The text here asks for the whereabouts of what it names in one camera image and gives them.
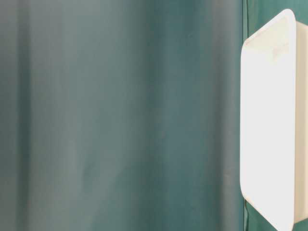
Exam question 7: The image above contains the white plastic case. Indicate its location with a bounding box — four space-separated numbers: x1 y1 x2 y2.
240 9 308 231

